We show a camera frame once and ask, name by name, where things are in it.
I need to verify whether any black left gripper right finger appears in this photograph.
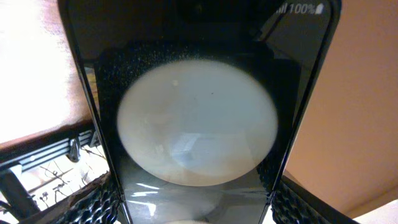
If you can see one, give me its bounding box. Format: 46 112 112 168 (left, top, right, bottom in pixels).
271 176 359 224

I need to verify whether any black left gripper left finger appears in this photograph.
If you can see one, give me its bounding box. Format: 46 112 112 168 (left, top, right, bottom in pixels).
19 172 120 224

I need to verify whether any black smartphone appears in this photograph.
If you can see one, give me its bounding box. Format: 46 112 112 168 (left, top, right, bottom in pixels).
58 0 342 223

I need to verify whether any black aluminium rail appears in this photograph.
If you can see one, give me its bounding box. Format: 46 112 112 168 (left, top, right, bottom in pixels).
1 122 96 175

